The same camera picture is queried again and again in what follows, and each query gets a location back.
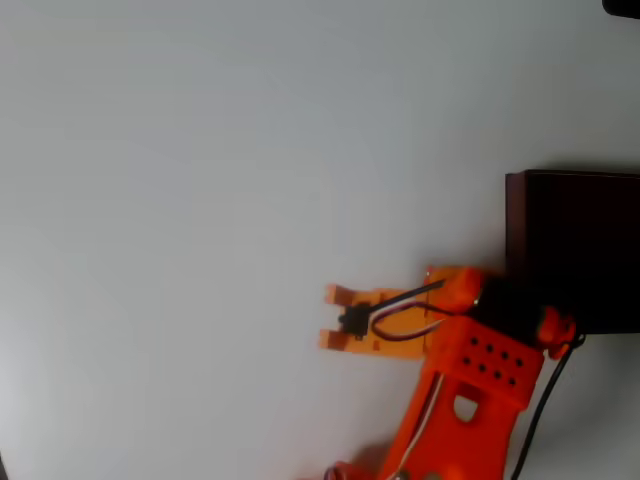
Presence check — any dark brown open box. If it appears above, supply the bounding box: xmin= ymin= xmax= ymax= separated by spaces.
xmin=504 ymin=169 xmax=640 ymax=335

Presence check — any black object at picture corner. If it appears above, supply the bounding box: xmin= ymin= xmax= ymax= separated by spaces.
xmin=601 ymin=0 xmax=640 ymax=20

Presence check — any orange forked wrist bracket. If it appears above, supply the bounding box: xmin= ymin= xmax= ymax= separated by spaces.
xmin=318 ymin=282 xmax=432 ymax=362

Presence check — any red white black servo wire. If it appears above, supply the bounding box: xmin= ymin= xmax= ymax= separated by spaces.
xmin=366 ymin=294 xmax=447 ymax=347

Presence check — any black cable with plug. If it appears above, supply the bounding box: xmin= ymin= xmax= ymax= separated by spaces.
xmin=337 ymin=279 xmax=587 ymax=480

